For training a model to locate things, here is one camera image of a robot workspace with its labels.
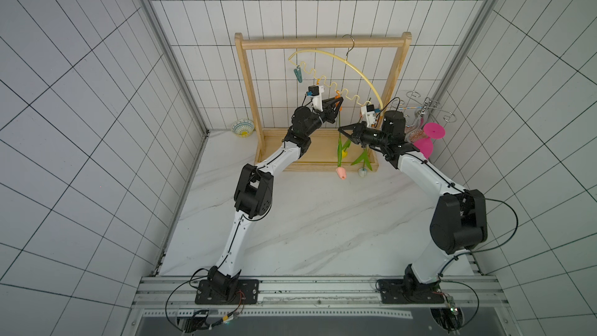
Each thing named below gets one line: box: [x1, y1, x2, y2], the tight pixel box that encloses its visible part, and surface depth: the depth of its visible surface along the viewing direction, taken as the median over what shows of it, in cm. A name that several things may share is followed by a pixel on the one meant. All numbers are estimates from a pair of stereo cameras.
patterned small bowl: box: [230, 119, 255, 138], surface depth 120 cm
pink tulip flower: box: [335, 108, 348, 181], surface depth 77 cm
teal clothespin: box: [293, 64, 304, 84], surface depth 89 cm
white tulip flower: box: [350, 147, 374, 178], surface depth 100 cm
